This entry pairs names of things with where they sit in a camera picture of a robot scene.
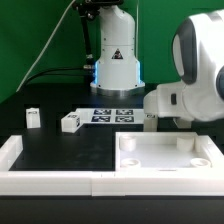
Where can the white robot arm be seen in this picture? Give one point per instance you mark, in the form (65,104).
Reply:
(198,55)

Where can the black camera stand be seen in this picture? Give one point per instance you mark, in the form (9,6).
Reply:
(88,10)

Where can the white U-shaped fence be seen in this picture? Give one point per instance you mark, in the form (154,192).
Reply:
(191,181)

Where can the white square tabletop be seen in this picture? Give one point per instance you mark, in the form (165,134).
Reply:
(165,151)

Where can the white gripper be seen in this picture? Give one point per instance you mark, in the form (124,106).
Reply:
(166,101)

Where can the white marker base plate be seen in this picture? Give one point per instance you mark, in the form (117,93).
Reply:
(111,116)

